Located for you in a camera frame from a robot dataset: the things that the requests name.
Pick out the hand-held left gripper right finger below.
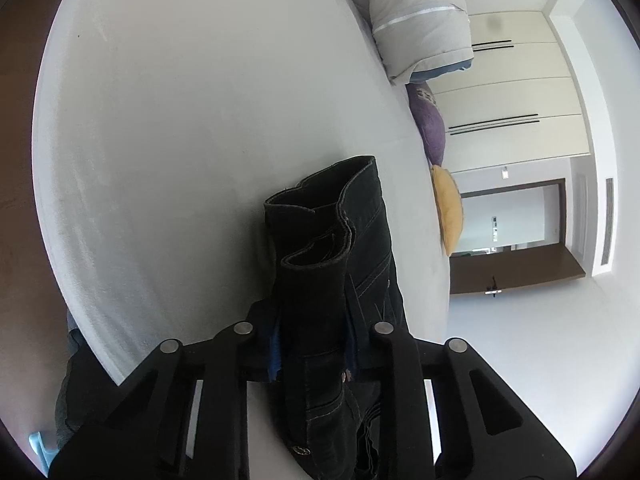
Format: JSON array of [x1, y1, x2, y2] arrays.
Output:
[[345, 305, 576, 480]]

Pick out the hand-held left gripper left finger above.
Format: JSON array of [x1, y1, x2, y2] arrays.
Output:
[[47, 300, 281, 480]]

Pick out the black denim pants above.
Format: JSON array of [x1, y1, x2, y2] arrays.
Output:
[[263, 155, 416, 480]]

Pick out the yellow cushion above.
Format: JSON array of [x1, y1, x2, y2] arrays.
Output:
[[430, 164, 463, 257]]

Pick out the person's leg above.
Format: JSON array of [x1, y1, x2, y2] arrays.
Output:
[[55, 307, 121, 453]]

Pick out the purple cushion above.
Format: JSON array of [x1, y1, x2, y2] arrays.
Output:
[[405, 81, 447, 167]]

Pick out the bed with white sheet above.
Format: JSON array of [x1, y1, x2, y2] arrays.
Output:
[[32, 0, 453, 480]]

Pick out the light blue object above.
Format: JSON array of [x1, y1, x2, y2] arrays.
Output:
[[27, 430, 62, 467]]

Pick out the cream wardrobe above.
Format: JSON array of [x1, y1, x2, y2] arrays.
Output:
[[430, 10, 593, 173]]

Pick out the rolled white duvet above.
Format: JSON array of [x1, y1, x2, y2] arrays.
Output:
[[327, 0, 475, 86]]

